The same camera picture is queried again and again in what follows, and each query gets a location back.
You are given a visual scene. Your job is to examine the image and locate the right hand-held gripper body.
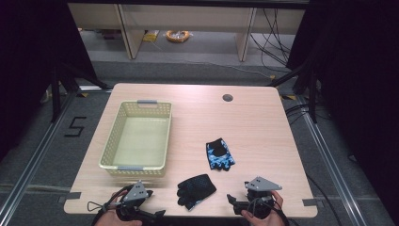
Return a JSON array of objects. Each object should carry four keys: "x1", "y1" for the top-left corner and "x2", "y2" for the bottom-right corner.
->
[{"x1": 244, "y1": 176, "x2": 283, "y2": 219}]

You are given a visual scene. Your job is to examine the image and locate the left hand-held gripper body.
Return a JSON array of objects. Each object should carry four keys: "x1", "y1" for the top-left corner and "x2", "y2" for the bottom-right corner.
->
[{"x1": 115, "y1": 180, "x2": 150, "y2": 222}]

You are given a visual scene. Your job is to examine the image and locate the black fingerless glove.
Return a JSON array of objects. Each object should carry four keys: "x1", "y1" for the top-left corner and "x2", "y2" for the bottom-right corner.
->
[{"x1": 176, "y1": 173, "x2": 217, "y2": 211}]

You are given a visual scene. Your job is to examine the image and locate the blue camouflage fingerless glove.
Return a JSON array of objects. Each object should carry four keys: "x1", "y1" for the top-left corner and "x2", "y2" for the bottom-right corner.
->
[{"x1": 205, "y1": 137, "x2": 236, "y2": 172}]

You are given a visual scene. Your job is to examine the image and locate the pale yellow perforated plastic basket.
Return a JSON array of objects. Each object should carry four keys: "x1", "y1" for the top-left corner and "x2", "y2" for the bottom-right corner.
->
[{"x1": 98, "y1": 99, "x2": 173, "y2": 177}]

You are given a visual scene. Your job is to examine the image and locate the person's right hand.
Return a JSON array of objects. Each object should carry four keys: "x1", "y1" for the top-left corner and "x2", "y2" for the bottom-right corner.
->
[{"x1": 240, "y1": 189, "x2": 287, "y2": 226}]

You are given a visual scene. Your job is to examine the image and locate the person's left hand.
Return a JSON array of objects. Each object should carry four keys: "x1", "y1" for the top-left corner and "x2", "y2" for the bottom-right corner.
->
[{"x1": 93, "y1": 187, "x2": 144, "y2": 226}]

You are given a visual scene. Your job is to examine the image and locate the black metal stand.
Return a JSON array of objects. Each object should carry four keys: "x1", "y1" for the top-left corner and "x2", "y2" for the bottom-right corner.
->
[
  {"x1": 266, "y1": 58, "x2": 318, "y2": 124},
  {"x1": 49, "y1": 61, "x2": 110, "y2": 124}
]

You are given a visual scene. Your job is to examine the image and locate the dark curtain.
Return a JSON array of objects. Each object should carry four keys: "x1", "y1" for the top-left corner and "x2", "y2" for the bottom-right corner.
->
[
  {"x1": 0, "y1": 0, "x2": 99, "y2": 162},
  {"x1": 285, "y1": 0, "x2": 399, "y2": 222}
]

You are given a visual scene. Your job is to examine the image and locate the yellow packet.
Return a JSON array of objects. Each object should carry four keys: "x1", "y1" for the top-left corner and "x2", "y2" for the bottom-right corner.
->
[{"x1": 142, "y1": 30, "x2": 159, "y2": 42}]

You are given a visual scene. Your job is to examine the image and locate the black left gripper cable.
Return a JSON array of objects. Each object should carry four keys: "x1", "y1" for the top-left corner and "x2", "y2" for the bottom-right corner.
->
[{"x1": 87, "y1": 185, "x2": 134, "y2": 218}]

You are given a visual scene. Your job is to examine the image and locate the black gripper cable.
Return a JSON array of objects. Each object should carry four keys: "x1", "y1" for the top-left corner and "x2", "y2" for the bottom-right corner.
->
[
  {"x1": 305, "y1": 173, "x2": 344, "y2": 226},
  {"x1": 87, "y1": 185, "x2": 134, "y2": 218}
]

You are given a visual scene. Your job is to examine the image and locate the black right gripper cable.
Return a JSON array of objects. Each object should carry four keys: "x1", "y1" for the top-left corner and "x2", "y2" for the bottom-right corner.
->
[{"x1": 305, "y1": 173, "x2": 344, "y2": 226}]

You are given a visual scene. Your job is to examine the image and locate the aluminium floor rail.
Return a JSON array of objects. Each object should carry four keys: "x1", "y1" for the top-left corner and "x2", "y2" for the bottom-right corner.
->
[
  {"x1": 296, "y1": 96, "x2": 369, "y2": 226},
  {"x1": 0, "y1": 90, "x2": 79, "y2": 221}
]

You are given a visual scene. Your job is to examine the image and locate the black cables beside table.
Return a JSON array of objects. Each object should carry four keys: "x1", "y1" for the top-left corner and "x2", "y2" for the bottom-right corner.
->
[{"x1": 284, "y1": 103, "x2": 311, "y2": 126}]

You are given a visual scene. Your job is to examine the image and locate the black floor cables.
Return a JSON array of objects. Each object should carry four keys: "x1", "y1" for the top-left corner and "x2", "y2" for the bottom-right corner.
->
[{"x1": 248, "y1": 8, "x2": 294, "y2": 69}]

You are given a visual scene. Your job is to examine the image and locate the orange cable coil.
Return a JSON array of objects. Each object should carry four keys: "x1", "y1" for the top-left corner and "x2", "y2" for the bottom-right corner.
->
[{"x1": 165, "y1": 29, "x2": 191, "y2": 43}]

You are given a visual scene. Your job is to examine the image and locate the white desk frame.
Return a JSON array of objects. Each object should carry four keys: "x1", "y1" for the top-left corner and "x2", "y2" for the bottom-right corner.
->
[{"x1": 67, "y1": 3, "x2": 307, "y2": 62}]

